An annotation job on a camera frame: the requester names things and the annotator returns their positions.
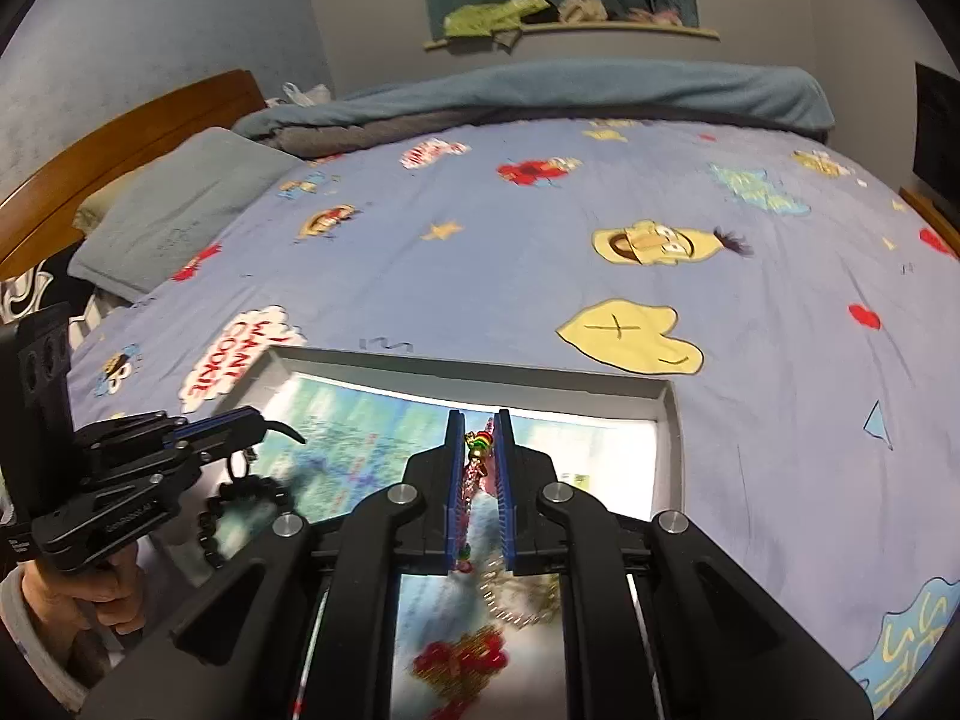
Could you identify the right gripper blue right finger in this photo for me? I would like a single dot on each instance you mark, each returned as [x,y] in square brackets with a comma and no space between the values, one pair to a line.
[503,443]

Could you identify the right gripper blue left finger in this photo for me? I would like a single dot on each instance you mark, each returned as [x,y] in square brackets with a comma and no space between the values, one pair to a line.
[454,445]

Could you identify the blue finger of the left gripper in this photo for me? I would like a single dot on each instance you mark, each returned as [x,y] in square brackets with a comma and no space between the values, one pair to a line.
[243,426]
[218,443]

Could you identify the left hand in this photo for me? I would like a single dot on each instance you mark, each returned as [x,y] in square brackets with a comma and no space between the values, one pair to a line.
[117,594]

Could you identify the grey cardboard box lid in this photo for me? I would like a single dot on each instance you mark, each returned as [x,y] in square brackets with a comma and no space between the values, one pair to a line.
[363,416]

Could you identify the left sleeve cuff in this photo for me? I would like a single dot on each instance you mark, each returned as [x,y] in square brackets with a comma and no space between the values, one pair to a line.
[45,654]

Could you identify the black white patterned pillow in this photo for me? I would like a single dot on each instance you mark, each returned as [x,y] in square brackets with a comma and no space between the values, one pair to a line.
[49,283]

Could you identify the grey pillow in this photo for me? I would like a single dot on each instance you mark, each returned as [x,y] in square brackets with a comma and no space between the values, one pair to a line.
[173,208]

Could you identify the wooden headboard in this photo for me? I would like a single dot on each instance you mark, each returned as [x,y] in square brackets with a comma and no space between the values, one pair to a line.
[37,217]

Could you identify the blue grey folded blanket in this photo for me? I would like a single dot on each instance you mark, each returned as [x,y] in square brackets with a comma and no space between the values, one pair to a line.
[787,99]

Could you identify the blue cartoon bed sheet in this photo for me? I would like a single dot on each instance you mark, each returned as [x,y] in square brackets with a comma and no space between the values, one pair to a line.
[805,319]

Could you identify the beige cloth on shelf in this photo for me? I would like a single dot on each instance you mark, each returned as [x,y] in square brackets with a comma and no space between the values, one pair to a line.
[582,12]

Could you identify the wooden window shelf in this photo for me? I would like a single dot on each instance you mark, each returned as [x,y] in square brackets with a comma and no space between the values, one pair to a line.
[508,38]

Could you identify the pink cloth on shelf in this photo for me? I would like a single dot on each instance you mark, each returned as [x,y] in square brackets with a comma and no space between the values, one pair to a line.
[666,17]

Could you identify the black monitor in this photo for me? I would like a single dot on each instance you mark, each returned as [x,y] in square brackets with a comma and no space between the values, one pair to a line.
[937,142]

